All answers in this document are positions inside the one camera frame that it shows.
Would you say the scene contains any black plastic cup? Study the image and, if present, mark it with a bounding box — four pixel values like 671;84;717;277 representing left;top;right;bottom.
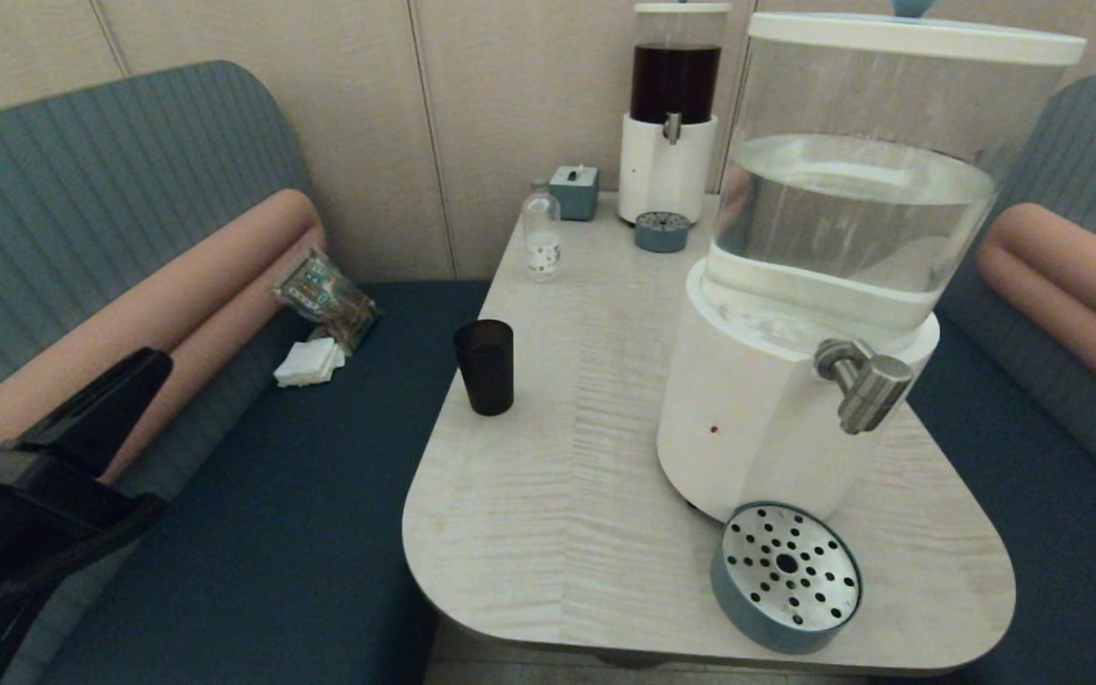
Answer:
454;319;516;417

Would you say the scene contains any clear glass bottle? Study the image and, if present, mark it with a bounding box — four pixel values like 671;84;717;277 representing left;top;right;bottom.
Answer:
522;181;563;284

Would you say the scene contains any blue-grey square box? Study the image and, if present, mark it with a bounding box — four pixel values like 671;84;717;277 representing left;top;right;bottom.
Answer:
549;166;600;223

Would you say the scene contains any blue perforated drip tray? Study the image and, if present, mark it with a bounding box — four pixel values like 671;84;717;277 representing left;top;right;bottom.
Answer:
635;211;692;255

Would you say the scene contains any dark drink dispenser white base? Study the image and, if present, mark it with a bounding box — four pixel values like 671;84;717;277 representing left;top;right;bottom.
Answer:
617;4;732;228

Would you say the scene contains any clear water dispenser white base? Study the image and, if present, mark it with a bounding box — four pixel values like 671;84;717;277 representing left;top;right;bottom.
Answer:
656;13;1086;524

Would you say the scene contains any clear plastic snack packet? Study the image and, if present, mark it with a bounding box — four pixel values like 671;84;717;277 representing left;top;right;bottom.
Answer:
271;248;381;357

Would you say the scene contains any white folded napkin stack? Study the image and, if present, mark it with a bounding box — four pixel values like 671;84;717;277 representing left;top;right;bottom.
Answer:
273;337;347;389

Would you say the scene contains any round metal drip tray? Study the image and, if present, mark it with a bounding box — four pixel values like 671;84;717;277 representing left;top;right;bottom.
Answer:
710;501;863;656

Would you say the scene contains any teal upholstered bench sofa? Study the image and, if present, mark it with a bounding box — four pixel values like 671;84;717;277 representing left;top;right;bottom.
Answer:
0;62;492;685
876;74;1096;685

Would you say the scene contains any pink cylindrical bolster cushion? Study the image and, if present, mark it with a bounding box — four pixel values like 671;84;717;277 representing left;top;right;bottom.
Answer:
0;189;328;486
975;204;1096;424

